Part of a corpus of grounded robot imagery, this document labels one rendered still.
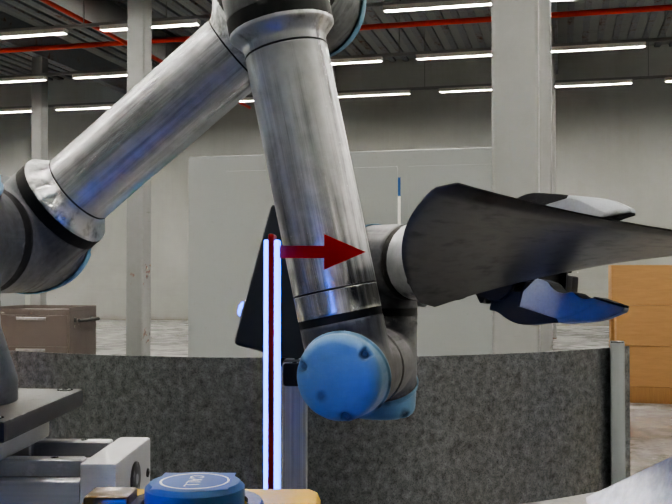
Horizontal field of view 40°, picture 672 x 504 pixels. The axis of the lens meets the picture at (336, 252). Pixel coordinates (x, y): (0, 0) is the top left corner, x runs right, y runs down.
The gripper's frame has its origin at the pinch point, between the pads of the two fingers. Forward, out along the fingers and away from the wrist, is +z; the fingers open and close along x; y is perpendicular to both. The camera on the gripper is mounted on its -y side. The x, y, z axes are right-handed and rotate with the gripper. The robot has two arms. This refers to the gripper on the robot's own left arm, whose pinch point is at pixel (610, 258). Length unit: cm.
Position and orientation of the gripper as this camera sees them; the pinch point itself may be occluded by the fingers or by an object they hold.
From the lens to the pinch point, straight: 71.7
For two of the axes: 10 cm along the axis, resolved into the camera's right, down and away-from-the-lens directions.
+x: -1.0, 9.9, -0.8
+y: 8.0, 1.2, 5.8
